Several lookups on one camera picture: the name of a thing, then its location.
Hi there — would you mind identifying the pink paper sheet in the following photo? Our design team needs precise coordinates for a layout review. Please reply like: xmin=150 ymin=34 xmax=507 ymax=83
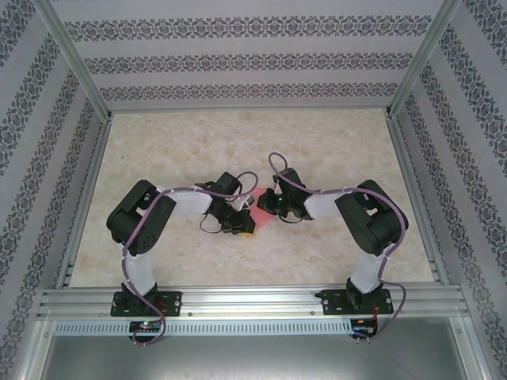
xmin=249 ymin=188 xmax=278 ymax=231

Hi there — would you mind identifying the grey metal sheet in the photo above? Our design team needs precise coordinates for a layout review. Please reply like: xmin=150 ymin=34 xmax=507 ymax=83
xmin=33 ymin=318 xmax=476 ymax=380

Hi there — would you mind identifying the wide aluminium base rail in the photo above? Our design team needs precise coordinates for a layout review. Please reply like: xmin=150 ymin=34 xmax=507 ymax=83
xmin=37 ymin=287 xmax=471 ymax=320

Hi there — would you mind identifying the slotted grey cable duct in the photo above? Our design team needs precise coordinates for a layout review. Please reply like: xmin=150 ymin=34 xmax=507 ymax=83
xmin=53 ymin=319 xmax=353 ymax=336

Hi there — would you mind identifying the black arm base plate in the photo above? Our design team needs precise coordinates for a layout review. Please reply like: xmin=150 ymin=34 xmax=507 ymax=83
xmin=112 ymin=291 xmax=184 ymax=317
xmin=321 ymin=288 xmax=393 ymax=317

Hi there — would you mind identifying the purple cable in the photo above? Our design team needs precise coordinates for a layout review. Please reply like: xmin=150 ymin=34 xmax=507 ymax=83
xmin=121 ymin=169 xmax=261 ymax=348
xmin=268 ymin=152 xmax=409 ymax=345

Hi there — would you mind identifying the aluminium side rail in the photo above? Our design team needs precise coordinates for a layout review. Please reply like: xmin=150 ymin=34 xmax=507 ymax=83
xmin=54 ymin=112 xmax=116 ymax=289
xmin=386 ymin=110 xmax=452 ymax=286

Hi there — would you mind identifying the aluminium frame post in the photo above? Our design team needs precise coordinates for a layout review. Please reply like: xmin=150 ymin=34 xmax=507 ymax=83
xmin=33 ymin=0 xmax=114 ymax=120
xmin=15 ymin=316 xmax=55 ymax=380
xmin=386 ymin=0 xmax=464 ymax=120
xmin=451 ymin=312 xmax=494 ymax=380

